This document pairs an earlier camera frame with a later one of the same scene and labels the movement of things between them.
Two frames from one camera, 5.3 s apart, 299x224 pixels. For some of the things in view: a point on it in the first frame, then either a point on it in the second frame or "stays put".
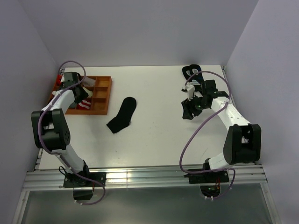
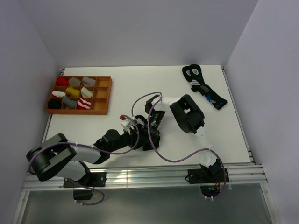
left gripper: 83,95 → 132,138
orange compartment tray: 91,93 stays put
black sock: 123,118 → 144,141
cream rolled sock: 89,93 stays put
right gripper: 188,109 → 154,132
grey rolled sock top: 89,82 stays put
